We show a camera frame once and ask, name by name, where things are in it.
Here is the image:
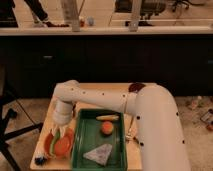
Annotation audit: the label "orange round fruit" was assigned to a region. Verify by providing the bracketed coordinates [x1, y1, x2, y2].
[101, 121, 114, 135]

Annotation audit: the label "green pepper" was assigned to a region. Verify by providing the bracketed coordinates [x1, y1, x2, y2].
[49, 129, 60, 156]

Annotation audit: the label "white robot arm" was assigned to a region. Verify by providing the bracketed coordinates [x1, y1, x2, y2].
[53, 80, 191, 171]

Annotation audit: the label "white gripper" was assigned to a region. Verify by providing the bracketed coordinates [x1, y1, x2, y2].
[52, 100, 73, 126]

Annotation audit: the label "green plastic tray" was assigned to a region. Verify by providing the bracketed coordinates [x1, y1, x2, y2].
[70, 109, 127, 171]

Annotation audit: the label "dark red round object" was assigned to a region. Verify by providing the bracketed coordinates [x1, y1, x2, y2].
[128, 82, 145, 93]

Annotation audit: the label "metal spoon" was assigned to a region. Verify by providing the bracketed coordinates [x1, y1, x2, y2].
[125, 116, 134, 142]

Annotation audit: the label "black office chair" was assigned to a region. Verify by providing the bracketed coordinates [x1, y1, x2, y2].
[115, 0, 166, 26]

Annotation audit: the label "grey folded cloth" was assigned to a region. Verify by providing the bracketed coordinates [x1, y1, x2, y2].
[83, 144, 112, 166]

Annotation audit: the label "dark blue small toy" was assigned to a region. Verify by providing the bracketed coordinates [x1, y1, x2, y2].
[34, 153, 47, 166]

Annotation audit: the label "walking person legs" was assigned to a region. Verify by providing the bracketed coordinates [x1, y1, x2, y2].
[0, 0, 67, 28]

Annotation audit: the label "black chair base left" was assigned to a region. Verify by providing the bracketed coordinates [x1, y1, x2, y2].
[0, 89, 44, 171]

